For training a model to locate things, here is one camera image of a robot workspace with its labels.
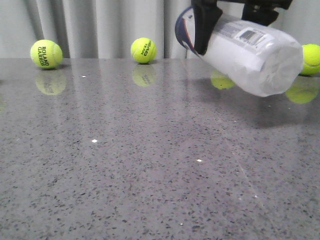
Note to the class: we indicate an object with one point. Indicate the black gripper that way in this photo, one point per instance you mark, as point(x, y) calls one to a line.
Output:
point(207, 13)

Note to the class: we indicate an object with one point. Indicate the white blue tennis ball can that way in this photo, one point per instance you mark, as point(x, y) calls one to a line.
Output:
point(261, 60)

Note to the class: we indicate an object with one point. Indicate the Wilson tennis ball at back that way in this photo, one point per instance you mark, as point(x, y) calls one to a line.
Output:
point(221, 81)

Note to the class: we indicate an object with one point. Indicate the plain tennis ball far right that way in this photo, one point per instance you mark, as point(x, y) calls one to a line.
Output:
point(311, 59)

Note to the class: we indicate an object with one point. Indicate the Head Team tennis ball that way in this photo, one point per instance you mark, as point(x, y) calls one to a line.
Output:
point(143, 50)

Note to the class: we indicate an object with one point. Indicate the Roland Garros tennis ball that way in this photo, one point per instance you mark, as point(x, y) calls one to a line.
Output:
point(46, 54)

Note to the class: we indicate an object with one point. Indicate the grey pleated curtain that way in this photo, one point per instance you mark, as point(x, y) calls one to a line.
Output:
point(102, 29)

